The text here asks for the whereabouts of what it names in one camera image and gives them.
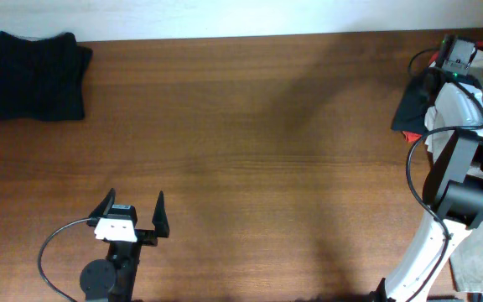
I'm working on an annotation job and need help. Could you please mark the dark green garment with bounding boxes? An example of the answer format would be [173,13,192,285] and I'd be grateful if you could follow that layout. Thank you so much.
[391,68,435,134]

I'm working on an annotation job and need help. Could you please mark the folded black garment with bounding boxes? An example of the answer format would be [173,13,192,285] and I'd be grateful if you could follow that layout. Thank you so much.
[0,31,93,122]

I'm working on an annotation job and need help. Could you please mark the white garment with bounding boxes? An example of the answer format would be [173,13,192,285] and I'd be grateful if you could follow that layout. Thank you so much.
[424,50,483,137]

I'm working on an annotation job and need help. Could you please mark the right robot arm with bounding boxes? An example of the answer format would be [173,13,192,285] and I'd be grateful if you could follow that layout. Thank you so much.
[367,34,483,301]

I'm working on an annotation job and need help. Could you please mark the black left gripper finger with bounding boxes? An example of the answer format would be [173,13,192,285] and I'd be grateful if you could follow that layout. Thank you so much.
[86,188,116,227]
[152,191,170,238]

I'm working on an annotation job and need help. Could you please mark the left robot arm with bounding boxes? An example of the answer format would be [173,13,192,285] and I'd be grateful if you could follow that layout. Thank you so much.
[80,189,170,302]

